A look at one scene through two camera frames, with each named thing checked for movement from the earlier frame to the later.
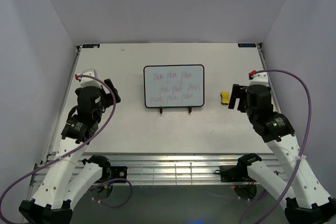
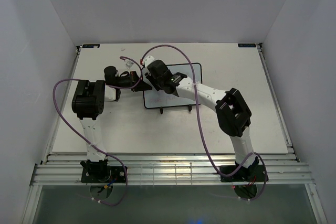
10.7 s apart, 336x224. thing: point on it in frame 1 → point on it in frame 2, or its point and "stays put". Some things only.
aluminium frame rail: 163,169 stays put
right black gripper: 238,91 → 150,77
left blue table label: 91,45 stays put
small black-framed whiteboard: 174,85 stays put
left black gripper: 107,98 → 142,87
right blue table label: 247,45 stays put
